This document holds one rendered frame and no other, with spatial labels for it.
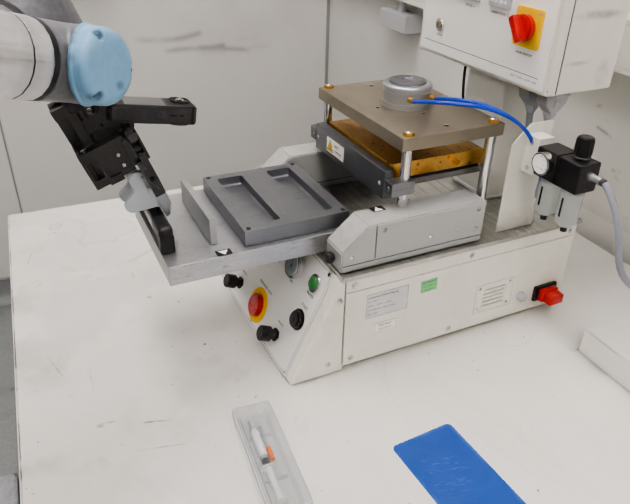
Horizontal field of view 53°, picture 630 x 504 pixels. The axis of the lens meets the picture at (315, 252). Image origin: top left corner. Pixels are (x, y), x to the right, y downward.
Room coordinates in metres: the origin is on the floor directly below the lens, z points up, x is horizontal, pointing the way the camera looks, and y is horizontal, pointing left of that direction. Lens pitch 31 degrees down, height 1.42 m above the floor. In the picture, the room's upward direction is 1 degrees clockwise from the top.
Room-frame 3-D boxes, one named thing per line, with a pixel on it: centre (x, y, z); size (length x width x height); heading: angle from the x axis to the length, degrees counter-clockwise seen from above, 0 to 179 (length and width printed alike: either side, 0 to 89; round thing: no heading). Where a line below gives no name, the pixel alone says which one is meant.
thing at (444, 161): (0.99, -0.14, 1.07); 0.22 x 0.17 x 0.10; 26
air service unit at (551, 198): (0.85, -0.35, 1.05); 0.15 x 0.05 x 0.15; 26
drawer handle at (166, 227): (0.81, 0.23, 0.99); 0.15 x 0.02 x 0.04; 26
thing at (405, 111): (0.99, -0.18, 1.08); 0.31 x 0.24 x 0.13; 26
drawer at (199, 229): (0.87, 0.11, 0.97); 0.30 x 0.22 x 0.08; 116
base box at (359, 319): (0.98, -0.14, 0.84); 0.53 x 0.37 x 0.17; 116
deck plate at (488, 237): (1.01, -0.17, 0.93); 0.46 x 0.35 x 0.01; 116
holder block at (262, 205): (0.89, 0.07, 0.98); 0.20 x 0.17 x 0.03; 26
